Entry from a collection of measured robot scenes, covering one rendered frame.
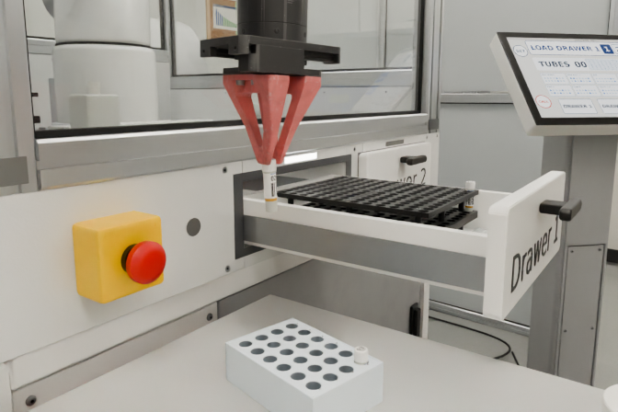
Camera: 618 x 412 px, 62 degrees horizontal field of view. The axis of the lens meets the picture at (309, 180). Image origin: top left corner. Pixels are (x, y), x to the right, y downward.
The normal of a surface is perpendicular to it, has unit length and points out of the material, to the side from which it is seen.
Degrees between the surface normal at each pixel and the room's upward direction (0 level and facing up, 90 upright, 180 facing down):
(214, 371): 0
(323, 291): 90
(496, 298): 90
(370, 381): 90
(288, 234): 90
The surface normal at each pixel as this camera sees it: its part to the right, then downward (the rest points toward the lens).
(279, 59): 0.66, 0.13
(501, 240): -0.58, 0.13
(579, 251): 0.19, 0.16
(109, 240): 0.81, 0.09
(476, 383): 0.00, -0.99
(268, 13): -0.02, 0.14
